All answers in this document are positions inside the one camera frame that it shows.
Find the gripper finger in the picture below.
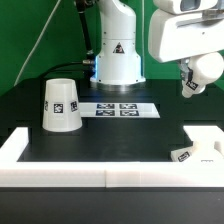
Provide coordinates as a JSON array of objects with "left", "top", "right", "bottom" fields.
[{"left": 178, "top": 58, "right": 193, "bottom": 81}]

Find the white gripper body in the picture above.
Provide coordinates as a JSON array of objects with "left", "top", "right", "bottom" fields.
[{"left": 148, "top": 0, "right": 224, "bottom": 62}]

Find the white lamp base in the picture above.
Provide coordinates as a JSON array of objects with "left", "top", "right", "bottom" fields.
[{"left": 170, "top": 125, "right": 224, "bottom": 162}]

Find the white lamp bulb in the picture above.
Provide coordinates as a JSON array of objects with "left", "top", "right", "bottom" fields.
[{"left": 182, "top": 52, "right": 224, "bottom": 98}]

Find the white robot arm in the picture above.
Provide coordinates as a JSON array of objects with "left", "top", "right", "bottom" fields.
[{"left": 91, "top": 0, "right": 224, "bottom": 98}]

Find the white lamp shade cone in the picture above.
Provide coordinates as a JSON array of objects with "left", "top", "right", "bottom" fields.
[{"left": 42, "top": 78, "right": 82, "bottom": 132}]

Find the white marker tag plate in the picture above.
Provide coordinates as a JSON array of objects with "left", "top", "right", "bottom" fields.
[{"left": 80, "top": 102, "right": 160, "bottom": 119}]

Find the white U-shaped fence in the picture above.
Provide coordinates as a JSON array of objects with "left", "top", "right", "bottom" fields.
[{"left": 0, "top": 127, "right": 224, "bottom": 188}]

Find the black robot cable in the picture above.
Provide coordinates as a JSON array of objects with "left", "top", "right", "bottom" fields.
[{"left": 39, "top": 0, "right": 98, "bottom": 80}]

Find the white cable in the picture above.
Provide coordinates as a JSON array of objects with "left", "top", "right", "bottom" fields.
[{"left": 13, "top": 0, "right": 63, "bottom": 87}]

